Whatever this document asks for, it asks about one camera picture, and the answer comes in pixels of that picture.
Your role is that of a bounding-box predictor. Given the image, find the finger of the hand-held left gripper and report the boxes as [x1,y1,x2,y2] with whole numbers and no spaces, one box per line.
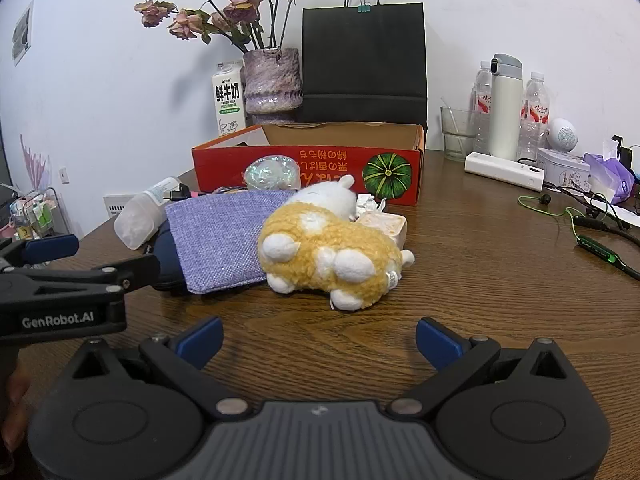
[0,253,161,297]
[0,234,80,273]

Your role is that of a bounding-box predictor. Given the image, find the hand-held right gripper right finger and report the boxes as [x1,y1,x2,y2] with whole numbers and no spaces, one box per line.
[387,317,573,418]

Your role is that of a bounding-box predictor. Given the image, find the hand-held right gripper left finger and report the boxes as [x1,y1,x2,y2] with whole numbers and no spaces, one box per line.
[67,316,251,418]

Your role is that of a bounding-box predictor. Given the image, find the dark blue case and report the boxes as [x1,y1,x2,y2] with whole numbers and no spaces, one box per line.
[145,220,193,297]

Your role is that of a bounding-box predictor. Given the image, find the purple fabric pouch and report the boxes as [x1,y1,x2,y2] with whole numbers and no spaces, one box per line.
[165,189,296,295]

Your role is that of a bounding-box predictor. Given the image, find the yellow white plush toy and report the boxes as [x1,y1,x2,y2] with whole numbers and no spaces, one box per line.
[257,174,416,312]

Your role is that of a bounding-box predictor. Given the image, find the iridescent round disc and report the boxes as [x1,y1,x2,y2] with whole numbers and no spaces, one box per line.
[245,156,299,192]

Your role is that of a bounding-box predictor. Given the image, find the red cardboard box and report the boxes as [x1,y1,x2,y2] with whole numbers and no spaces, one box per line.
[191,122,426,207]

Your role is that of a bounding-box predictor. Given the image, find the wooden desktop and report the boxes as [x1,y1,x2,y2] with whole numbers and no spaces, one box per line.
[0,150,640,480]

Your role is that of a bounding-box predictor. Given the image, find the person's left hand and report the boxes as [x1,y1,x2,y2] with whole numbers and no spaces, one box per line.
[0,360,32,456]

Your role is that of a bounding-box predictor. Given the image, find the rack with small items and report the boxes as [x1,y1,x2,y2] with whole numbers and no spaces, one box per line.
[0,185,73,241]

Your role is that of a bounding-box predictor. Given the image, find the translucent plastic bottle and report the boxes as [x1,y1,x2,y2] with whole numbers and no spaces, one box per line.
[114,176,182,251]

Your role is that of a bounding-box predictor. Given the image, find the white panel box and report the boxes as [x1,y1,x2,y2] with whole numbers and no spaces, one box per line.
[103,193,146,219]

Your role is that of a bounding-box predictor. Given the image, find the small beige container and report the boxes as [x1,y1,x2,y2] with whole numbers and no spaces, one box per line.
[357,210,408,251]

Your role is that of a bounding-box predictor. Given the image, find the white power strip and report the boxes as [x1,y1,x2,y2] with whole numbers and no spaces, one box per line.
[465,152,545,192]

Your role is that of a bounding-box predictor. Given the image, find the green neckband earphones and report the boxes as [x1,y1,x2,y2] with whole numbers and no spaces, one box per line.
[517,193,640,282]

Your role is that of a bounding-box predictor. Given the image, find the white green milk carton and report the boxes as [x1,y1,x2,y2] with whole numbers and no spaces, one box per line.
[211,60,247,138]

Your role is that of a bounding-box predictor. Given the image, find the clear drinking glass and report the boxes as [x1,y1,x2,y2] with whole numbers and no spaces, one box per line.
[440,106,478,163]

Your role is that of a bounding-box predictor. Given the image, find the white printed tin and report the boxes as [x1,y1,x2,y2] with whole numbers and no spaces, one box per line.
[537,148,592,190]

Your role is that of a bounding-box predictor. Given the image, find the white paper sheet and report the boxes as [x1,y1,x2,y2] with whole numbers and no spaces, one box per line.
[595,200,640,231]

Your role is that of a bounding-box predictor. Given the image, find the clear stirring stick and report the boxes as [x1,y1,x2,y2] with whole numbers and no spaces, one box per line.
[441,96,463,133]

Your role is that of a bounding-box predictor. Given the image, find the purple glazed vase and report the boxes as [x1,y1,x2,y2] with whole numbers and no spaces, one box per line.
[242,48,304,115]

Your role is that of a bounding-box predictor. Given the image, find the clear water bottle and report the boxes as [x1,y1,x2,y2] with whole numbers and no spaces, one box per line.
[519,72,551,162]
[472,61,496,155]

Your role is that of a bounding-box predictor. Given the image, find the white thermos flask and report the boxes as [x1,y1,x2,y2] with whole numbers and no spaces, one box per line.
[487,53,524,162]

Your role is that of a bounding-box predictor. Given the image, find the white round speaker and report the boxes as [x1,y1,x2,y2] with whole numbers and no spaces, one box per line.
[546,118,579,150]

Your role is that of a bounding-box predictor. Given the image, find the small black object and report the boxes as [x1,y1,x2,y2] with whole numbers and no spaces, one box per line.
[612,135,636,166]

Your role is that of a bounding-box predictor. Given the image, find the black paper bag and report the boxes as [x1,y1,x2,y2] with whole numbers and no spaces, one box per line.
[301,0,429,125]

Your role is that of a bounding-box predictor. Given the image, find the pink feather wall decoration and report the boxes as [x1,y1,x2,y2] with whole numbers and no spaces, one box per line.
[20,134,53,196]

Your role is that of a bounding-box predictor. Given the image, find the wall photo print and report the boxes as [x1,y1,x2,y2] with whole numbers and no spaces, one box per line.
[11,1,35,67]

